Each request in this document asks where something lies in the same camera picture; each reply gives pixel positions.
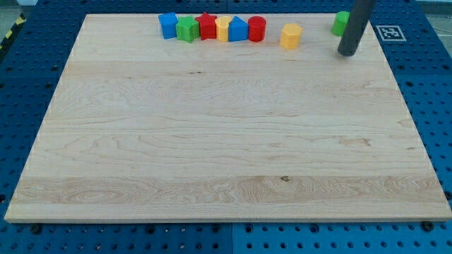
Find yellow hexagon block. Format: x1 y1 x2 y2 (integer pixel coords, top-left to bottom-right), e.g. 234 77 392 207
280 23 303 49

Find light wooden board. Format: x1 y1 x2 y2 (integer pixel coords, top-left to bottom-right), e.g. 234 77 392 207
5 14 451 223

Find blue triangle block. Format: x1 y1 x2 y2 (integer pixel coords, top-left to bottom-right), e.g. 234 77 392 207
228 16 249 42

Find yellow heart block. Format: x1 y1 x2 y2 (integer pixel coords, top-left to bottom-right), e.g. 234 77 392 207
215 16 232 42

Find green star block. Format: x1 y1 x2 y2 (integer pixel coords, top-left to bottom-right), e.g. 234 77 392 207
176 16 200 43

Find red star block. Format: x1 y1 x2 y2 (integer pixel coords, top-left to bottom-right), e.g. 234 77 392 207
195 12 218 40

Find red cylinder block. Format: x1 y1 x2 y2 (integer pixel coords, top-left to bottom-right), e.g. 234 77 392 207
248 16 266 42

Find blue cube block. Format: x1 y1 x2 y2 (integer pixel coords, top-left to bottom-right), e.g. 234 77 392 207
158 12 178 40

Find green cylinder block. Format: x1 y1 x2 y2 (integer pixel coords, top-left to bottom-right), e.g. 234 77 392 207
331 11 350 37

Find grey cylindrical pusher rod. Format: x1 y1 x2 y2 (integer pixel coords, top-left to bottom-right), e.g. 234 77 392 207
338 0 376 56

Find white fiducial marker tag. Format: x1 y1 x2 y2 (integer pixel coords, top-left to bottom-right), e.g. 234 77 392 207
376 25 406 42

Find yellow black hazard tape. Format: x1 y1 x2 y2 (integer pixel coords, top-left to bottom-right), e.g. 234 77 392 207
1 13 27 52

